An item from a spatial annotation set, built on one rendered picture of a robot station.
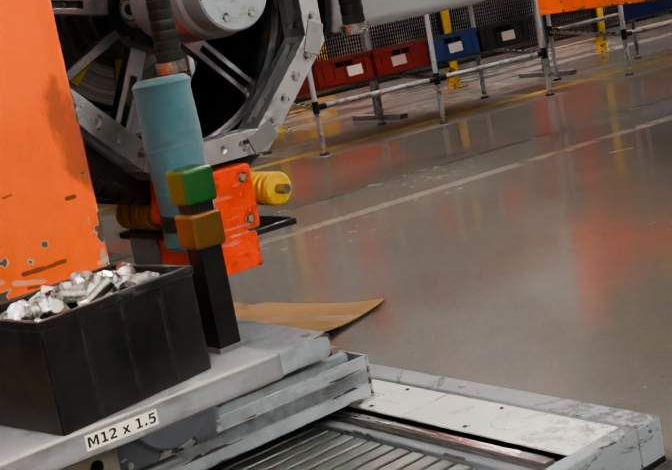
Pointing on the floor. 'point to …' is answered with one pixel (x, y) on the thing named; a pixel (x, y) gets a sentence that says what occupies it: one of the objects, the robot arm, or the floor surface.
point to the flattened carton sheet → (305, 313)
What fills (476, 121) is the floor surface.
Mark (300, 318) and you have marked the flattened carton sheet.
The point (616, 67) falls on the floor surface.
